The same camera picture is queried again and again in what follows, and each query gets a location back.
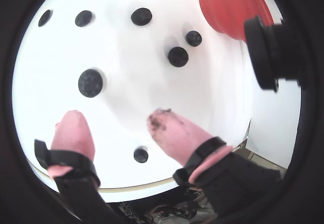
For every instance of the pink padded gripper finger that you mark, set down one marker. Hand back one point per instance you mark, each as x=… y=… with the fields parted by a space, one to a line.
x=177 y=138
x=73 y=133

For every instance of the dark blueberry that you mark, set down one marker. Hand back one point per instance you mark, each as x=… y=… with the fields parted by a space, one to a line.
x=141 y=154
x=193 y=38
x=90 y=83
x=178 y=56
x=141 y=16
x=45 y=18
x=84 y=18

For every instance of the red collapsible silicone cup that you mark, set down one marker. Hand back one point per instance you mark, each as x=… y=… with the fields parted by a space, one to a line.
x=227 y=6

